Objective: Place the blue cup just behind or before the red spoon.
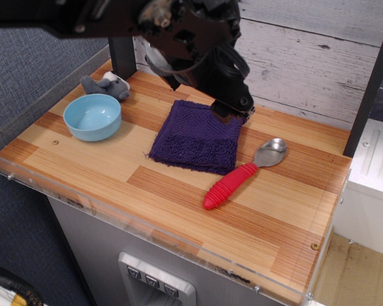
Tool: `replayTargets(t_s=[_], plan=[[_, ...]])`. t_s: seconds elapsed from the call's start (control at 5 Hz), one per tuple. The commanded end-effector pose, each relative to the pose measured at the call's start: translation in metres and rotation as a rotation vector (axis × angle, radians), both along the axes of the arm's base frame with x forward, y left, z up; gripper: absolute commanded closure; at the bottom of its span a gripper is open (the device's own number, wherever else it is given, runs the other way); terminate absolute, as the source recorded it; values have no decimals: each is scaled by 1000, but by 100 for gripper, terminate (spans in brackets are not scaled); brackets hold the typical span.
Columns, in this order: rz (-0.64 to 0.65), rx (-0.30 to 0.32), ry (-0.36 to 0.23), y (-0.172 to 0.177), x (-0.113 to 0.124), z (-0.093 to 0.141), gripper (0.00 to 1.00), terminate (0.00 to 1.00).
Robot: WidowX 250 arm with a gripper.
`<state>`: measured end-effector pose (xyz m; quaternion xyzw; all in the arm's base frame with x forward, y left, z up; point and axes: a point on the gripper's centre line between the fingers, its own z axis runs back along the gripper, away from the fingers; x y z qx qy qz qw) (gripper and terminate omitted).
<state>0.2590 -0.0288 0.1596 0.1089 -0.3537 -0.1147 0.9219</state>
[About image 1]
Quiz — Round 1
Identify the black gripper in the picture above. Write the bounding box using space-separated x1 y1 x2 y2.
210 94 255 124

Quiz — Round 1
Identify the light blue bowl cup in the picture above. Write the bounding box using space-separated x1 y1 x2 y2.
63 94 121 142

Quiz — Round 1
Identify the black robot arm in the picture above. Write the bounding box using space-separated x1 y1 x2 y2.
0 1 255 123

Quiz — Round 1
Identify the purple folded towel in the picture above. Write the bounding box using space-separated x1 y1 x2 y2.
148 100 243 175

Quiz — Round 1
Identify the clear acrylic table guard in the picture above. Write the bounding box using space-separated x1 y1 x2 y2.
0 44 352 303

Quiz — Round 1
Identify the grey plush elephant toy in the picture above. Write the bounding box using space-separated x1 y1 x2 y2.
80 71 130 102

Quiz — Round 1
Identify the white ribbed side unit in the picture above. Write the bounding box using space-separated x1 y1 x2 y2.
333 119 383 253

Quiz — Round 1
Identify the grey cabinet with button panel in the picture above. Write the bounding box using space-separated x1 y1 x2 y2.
49 198 279 305

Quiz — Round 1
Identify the red handled metal spoon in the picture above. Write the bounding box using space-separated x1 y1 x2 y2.
203 138 287 210

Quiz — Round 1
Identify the black left frame post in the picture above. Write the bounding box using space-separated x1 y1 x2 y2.
108 37 137 80

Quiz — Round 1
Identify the black frame post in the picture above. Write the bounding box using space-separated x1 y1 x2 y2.
108 37 137 80
343 41 383 157

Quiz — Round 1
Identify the black right frame post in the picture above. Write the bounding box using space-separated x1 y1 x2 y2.
343 41 383 157

